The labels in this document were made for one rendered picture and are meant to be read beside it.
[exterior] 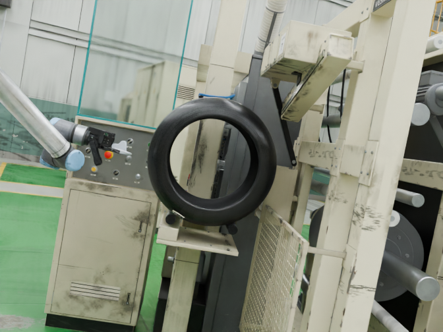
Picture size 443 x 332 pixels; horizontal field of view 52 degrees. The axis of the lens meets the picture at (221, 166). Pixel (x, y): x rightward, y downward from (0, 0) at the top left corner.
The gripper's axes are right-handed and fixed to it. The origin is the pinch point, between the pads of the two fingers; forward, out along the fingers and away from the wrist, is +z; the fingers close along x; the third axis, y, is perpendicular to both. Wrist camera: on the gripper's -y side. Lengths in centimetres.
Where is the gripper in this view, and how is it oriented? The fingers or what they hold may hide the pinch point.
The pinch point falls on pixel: (128, 154)
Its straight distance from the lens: 211.4
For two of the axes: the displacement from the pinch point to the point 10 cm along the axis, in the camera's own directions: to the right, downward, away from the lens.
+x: -0.7, -0.7, 10.0
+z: 9.5, 2.9, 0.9
